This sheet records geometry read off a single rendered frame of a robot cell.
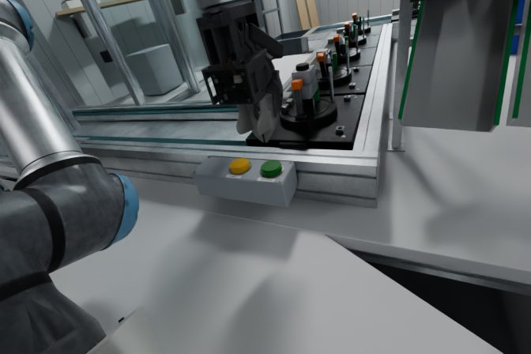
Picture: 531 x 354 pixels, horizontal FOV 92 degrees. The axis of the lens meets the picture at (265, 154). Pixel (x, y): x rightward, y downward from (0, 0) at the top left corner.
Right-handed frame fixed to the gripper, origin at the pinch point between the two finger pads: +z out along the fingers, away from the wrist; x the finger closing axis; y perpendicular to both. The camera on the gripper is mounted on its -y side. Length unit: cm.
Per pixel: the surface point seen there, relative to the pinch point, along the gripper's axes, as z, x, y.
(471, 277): 23.5, 32.6, 3.8
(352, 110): 6.7, 11.4, -23.4
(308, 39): 10, -31, -139
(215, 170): 7.8, -12.4, 2.1
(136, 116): 10, -73, -30
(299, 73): -4.3, 1.3, -18.9
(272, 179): 7.7, 1.0, 3.3
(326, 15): 37, -97, -504
